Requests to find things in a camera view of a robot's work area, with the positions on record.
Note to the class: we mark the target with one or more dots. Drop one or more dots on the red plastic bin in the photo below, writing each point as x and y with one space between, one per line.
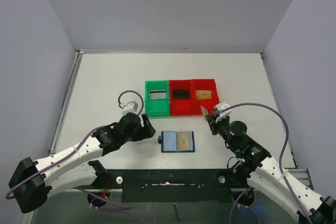
181 107
204 84

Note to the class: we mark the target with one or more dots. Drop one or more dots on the black card in red bin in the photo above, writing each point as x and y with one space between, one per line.
180 94

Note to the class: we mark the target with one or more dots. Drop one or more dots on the aluminium rail right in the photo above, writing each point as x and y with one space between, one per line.
303 176

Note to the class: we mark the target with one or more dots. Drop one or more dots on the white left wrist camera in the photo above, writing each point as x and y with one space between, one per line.
130 107

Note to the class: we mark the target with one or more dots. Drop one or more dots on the blue leather card holder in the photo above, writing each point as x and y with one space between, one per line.
168 142

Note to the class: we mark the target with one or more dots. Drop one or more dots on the red plastic bin right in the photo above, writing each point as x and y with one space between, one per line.
204 84

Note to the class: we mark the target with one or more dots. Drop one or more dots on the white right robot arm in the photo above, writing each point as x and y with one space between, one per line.
263 173

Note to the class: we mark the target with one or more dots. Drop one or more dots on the silver card in green bin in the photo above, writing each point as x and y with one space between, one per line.
157 94

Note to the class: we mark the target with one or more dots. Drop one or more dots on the red plastic bin middle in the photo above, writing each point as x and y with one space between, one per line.
181 107

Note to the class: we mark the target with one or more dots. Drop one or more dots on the green plastic bin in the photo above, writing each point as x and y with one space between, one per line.
157 108

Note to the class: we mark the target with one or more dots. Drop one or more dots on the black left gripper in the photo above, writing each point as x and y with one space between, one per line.
145 131

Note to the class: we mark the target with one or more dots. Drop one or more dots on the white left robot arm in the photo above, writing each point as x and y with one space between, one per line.
34 181

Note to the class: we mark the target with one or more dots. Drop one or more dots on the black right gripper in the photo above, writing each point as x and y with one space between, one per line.
213 122

